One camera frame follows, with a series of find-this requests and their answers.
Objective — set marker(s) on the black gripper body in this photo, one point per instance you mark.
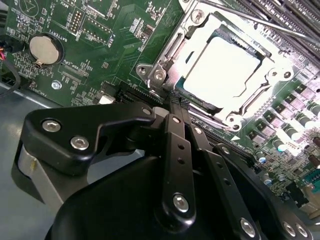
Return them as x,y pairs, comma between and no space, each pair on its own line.
112,200

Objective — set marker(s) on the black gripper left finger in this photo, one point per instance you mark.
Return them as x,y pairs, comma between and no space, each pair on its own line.
75,120

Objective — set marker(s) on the silver CPU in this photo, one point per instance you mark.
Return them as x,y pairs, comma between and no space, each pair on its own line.
222,65

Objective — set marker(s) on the metal socket cover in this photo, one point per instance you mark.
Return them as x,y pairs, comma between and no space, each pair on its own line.
265,72

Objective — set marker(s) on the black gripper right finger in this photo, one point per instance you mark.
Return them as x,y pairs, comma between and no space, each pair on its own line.
216,172

